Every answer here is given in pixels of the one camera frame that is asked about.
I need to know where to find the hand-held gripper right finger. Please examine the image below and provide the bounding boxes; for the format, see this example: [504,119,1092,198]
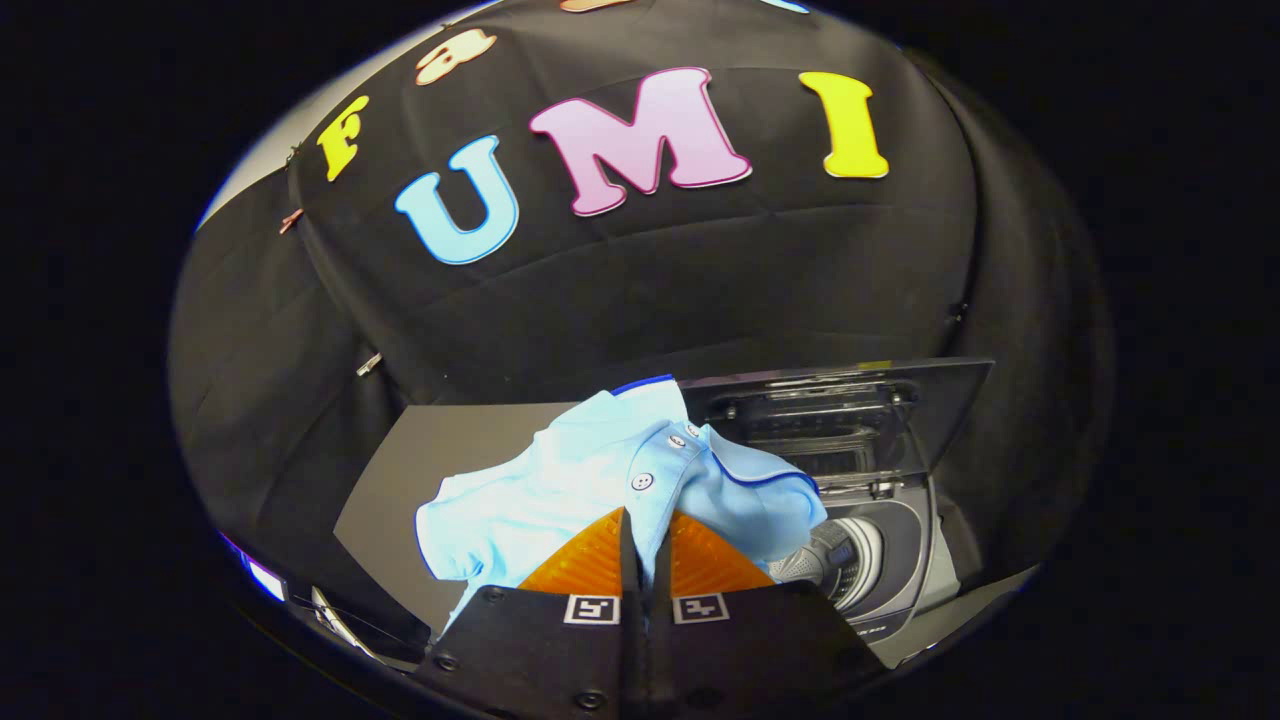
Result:
[649,511,892,720]

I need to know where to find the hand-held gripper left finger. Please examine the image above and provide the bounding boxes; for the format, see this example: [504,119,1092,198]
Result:
[412,506,647,720]

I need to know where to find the light blue polo shirt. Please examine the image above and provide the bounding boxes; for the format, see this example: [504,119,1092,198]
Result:
[414,375,829,636]

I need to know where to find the dark transparent washing machine lid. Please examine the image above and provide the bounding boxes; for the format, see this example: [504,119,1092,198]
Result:
[680,357,995,493]

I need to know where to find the grey box stand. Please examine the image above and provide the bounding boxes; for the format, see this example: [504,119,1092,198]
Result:
[334,402,601,633]

